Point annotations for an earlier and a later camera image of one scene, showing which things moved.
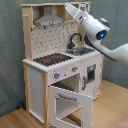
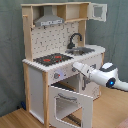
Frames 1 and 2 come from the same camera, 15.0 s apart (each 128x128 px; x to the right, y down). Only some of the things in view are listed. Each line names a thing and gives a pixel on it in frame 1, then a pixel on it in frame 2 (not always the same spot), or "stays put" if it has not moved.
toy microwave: x=83 y=6 → x=91 y=15
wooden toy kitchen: x=63 y=73 stays put
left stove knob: x=56 y=75 stays put
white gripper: x=76 y=13 → x=85 y=69
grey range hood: x=48 y=18 stays put
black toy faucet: x=71 y=45 stays put
